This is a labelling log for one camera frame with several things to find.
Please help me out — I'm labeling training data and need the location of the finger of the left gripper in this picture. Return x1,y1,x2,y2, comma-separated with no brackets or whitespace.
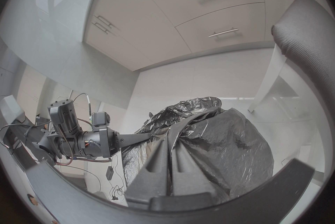
115,133,153,150

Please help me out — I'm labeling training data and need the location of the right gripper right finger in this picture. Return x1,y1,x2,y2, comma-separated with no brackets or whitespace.
170,143,228,203

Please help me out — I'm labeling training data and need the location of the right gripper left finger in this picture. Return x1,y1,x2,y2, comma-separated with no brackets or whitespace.
124,136,170,201

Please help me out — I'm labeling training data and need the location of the beige cabinet with drawers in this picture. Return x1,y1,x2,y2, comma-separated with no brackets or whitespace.
83,0,308,71

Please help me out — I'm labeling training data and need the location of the black plastic bag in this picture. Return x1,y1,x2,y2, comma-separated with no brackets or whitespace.
122,96,274,201

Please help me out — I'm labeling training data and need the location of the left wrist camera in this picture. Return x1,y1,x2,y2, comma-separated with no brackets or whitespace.
90,112,112,132

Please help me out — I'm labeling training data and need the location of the black cable with adapter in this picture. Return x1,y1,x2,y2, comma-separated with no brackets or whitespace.
105,159,126,200

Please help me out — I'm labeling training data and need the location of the grey padded white chair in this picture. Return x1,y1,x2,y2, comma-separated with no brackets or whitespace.
247,0,335,145

